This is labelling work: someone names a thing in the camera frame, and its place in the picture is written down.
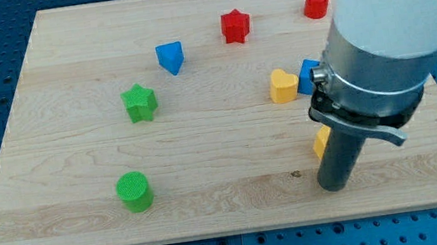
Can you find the yellow heart block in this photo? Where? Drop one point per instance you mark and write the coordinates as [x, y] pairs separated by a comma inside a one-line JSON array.
[[283, 86]]

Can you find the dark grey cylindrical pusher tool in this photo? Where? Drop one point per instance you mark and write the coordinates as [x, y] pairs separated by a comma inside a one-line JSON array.
[[339, 158]]

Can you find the red star block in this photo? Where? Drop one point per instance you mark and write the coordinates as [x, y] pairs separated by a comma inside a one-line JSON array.
[[235, 26]]

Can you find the blue cube block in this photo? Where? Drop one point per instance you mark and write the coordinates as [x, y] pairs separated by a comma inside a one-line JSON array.
[[306, 85]]

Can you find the green cylinder block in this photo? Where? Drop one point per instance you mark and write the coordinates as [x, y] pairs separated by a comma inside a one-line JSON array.
[[134, 191]]

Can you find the green star block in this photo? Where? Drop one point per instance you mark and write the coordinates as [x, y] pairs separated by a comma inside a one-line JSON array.
[[140, 103]]

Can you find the red cylinder block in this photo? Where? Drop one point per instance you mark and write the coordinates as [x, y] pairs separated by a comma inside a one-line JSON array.
[[315, 8]]

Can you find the yellow hexagon block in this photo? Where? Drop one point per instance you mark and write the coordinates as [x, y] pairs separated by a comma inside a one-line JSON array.
[[321, 140]]

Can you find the light wooden board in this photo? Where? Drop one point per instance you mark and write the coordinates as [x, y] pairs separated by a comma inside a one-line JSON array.
[[221, 158]]

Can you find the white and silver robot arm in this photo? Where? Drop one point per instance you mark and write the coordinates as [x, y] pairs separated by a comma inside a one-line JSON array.
[[377, 57]]

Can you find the blue triangle block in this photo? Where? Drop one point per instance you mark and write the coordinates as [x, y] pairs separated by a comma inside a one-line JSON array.
[[170, 57]]

